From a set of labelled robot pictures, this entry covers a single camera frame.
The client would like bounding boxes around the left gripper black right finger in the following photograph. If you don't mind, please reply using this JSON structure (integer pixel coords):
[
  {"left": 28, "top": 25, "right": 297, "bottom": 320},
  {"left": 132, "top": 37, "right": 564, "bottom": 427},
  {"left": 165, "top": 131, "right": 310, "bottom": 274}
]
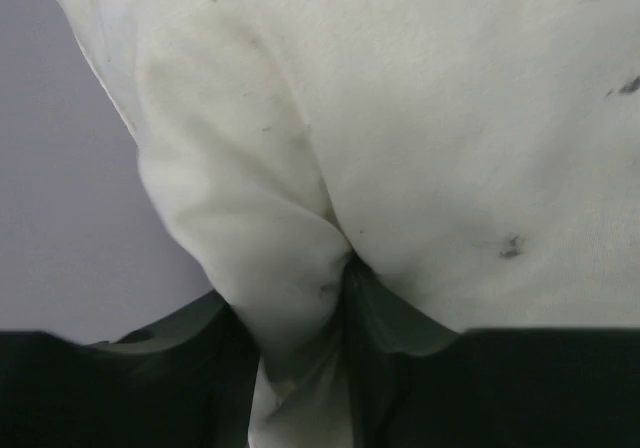
[{"left": 344, "top": 259, "right": 639, "bottom": 448}]

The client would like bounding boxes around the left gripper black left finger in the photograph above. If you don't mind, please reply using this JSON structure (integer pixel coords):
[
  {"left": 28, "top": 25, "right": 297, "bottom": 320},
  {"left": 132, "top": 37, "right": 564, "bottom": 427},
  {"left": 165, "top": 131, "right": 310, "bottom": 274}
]
[{"left": 1, "top": 292, "right": 259, "bottom": 447}]

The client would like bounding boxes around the white pillow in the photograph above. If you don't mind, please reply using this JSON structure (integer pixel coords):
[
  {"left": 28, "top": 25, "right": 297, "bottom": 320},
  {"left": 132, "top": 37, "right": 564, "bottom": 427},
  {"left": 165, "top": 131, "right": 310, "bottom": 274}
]
[{"left": 56, "top": 0, "right": 639, "bottom": 447}]

